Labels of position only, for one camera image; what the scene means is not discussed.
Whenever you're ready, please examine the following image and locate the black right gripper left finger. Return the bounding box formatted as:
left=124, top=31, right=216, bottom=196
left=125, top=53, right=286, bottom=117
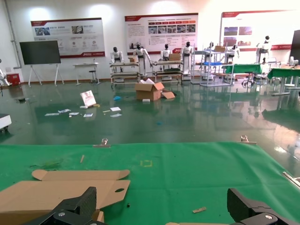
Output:
left=22, top=187, right=106, bottom=225

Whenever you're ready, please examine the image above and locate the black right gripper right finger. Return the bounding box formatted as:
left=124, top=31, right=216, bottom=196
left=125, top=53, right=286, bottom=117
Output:
left=226, top=187, right=300, bottom=225

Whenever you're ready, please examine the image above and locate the open cardboard box with hole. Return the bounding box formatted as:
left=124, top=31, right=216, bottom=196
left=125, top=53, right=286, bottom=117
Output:
left=0, top=169, right=131, bottom=225

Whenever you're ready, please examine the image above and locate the red box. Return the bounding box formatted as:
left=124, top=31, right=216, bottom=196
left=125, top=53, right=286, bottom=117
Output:
left=6, top=73, right=21, bottom=86

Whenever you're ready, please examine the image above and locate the crumpled clear plastic wrapper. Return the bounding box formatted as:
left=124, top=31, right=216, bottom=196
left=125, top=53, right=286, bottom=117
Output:
left=30, top=158, right=64, bottom=169

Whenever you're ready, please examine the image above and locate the green table cloth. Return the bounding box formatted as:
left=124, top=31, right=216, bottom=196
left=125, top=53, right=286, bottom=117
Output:
left=0, top=141, right=300, bottom=225

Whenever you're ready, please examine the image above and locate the silver binder clip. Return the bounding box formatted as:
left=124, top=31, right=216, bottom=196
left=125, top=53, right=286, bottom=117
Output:
left=93, top=138, right=111, bottom=149
left=236, top=135, right=257, bottom=144

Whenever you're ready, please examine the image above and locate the white pink paper bag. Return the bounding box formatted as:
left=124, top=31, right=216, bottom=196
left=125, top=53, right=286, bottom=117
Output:
left=80, top=90, right=97, bottom=107

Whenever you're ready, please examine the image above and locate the white wheeled machine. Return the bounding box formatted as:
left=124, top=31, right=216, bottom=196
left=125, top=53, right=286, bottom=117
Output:
left=0, top=113, right=12, bottom=134

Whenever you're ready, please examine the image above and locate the black stool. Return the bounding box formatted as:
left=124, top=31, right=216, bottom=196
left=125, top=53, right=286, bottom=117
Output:
left=88, top=70, right=101, bottom=84

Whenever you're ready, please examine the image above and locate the large open cardboard carton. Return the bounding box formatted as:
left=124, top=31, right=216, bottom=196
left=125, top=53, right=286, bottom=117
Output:
left=135, top=78, right=176, bottom=101

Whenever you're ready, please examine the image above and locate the white pipe rack cart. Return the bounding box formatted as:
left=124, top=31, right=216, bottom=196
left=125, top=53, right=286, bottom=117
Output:
left=109, top=61, right=141, bottom=84
left=151, top=60, right=184, bottom=83

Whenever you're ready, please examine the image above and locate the green-covered table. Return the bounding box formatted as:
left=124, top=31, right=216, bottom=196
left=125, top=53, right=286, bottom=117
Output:
left=267, top=66, right=300, bottom=97
left=222, top=63, right=263, bottom=86

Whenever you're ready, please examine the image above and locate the small white table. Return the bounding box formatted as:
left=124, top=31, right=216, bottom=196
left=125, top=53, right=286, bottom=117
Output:
left=72, top=62, right=100, bottom=85

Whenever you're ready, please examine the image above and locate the grey metal shelving rack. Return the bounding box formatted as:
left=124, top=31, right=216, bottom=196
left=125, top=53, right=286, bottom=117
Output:
left=190, top=48, right=235, bottom=87

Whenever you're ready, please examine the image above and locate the white black-headed humanoid robot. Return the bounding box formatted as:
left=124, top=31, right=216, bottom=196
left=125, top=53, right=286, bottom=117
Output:
left=256, top=36, right=274, bottom=64
left=133, top=43, right=153, bottom=78
left=160, top=44, right=173, bottom=71
left=226, top=44, right=241, bottom=64
left=181, top=41, right=195, bottom=82
left=110, top=46, right=125, bottom=73

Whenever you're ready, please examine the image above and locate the black display on white stand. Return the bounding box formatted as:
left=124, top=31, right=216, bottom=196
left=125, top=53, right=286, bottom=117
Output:
left=19, top=40, right=65, bottom=88

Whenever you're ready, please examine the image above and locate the tall black panel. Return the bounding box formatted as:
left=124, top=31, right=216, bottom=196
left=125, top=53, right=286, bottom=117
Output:
left=289, top=30, right=300, bottom=62

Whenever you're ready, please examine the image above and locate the red-trimmed wall info board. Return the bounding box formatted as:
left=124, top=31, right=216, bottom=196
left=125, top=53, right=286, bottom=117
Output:
left=220, top=9, right=300, bottom=52
left=30, top=17, right=105, bottom=59
left=124, top=13, right=199, bottom=55

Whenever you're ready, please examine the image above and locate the grey wall pipe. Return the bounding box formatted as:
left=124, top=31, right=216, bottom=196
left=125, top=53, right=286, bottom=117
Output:
left=4, top=0, right=22, bottom=69

